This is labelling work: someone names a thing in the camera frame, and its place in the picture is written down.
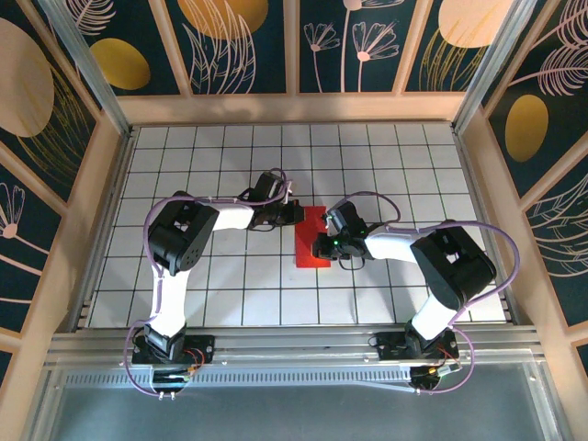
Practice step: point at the red paper sheet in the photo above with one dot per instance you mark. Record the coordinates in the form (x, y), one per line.
(305, 239)

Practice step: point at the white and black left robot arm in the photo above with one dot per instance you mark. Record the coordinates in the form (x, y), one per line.
(179, 239)

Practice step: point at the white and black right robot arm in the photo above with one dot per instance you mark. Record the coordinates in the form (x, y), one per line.
(450, 262)

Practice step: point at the long aluminium mounting rail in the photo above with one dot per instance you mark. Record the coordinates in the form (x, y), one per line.
(298, 344)

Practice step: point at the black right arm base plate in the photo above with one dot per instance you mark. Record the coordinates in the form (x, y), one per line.
(390, 349)

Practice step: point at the aluminium table side rail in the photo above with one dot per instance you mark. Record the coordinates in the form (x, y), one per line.
(105, 229)
(488, 229)

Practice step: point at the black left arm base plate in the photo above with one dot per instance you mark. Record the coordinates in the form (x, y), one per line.
(202, 344)

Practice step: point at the slanted aluminium frame post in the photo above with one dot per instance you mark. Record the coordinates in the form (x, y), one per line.
(492, 69)
(100, 87)

